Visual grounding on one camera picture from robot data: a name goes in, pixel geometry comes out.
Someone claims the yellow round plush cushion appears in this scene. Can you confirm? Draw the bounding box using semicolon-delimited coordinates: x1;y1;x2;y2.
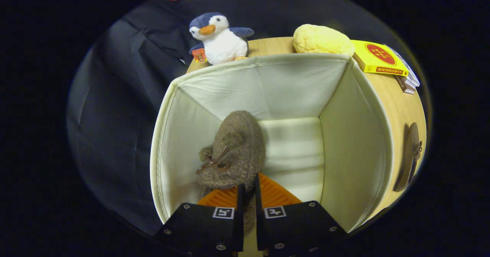
293;24;355;56

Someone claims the cream fabric storage box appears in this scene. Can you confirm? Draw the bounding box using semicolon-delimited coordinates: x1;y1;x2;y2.
150;53;395;233

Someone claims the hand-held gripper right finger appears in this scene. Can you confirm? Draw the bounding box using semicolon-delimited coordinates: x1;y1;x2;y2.
255;173;349;256

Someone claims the penguin plush toy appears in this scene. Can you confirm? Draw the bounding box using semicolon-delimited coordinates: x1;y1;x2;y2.
189;12;255;65

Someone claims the brown fuzzy shoe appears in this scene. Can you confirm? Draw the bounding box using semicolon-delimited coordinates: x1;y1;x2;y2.
196;111;266;235
394;122;423;192

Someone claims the yellow book with red circle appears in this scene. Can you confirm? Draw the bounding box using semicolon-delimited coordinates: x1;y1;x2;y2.
351;40;409;76

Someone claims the brown-spined book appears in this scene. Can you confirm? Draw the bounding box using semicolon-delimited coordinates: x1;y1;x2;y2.
394;75;416;95

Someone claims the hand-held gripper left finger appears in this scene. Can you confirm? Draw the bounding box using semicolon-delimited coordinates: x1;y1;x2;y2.
155;184;245;257

